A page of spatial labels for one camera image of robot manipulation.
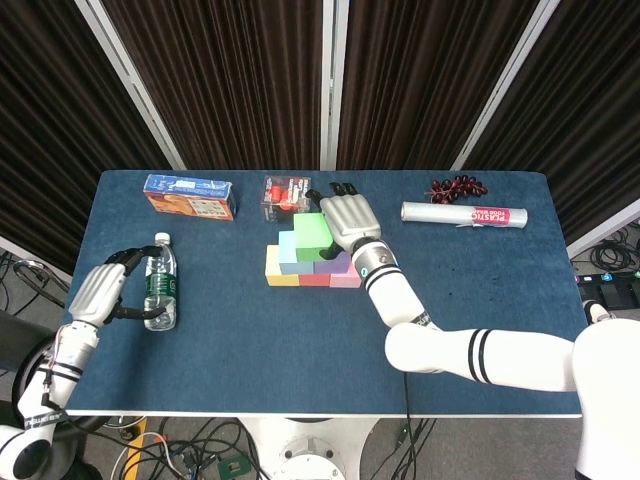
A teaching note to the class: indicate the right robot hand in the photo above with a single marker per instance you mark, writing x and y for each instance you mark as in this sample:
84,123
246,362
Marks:
350,220

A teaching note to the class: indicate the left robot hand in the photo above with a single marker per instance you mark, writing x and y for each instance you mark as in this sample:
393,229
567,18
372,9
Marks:
97,290

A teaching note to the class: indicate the green cube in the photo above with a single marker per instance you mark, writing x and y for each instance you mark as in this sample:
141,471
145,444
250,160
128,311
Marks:
312,235

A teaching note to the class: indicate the purple cube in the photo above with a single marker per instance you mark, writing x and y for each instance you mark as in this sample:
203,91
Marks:
335,265

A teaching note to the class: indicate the pink cube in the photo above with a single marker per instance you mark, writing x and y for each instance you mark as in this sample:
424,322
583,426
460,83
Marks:
345,280

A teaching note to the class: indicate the orange cube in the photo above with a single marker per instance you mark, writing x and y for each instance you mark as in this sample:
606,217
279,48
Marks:
314,280

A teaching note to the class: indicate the light blue cube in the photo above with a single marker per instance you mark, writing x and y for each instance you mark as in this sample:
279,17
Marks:
286,250

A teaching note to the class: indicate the yellow cube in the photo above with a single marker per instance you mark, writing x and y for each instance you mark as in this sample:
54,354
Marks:
275,272

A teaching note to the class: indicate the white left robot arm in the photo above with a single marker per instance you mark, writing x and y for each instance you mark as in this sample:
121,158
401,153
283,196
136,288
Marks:
45,385

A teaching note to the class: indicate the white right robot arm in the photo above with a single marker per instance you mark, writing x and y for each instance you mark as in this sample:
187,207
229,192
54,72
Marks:
450,340

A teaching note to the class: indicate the chrome metal stand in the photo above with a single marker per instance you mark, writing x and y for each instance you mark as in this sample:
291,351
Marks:
37,277

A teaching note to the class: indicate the clear water bottle green label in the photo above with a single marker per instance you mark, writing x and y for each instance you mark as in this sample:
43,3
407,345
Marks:
161,295

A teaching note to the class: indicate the clear box with red item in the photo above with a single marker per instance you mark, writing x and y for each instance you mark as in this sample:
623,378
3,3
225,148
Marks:
282,200

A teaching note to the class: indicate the plastic food wrap roll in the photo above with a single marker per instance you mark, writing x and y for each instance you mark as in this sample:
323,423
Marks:
440,212

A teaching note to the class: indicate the dark red grape bunch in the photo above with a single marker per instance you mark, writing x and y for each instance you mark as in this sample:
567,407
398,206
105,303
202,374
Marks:
457,187

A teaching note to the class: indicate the blue orange snack box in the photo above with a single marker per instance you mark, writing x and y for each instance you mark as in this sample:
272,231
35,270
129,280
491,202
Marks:
190,200

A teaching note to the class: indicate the brown pleated partition panel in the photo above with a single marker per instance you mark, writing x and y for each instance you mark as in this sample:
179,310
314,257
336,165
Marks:
425,75
575,100
225,75
50,125

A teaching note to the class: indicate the blue table cloth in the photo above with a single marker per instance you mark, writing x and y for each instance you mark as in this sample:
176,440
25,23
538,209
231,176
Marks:
250,350

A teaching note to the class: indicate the green electronic device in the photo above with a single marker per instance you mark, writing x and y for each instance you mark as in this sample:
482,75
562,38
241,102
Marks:
232,467

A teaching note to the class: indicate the white sneaker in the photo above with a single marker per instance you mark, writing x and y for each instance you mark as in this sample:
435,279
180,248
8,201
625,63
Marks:
596,310

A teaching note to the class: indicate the black power strip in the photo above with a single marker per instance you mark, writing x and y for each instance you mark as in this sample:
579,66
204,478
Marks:
607,277

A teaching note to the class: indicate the white table pedestal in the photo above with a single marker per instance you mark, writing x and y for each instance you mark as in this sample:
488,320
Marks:
310,445

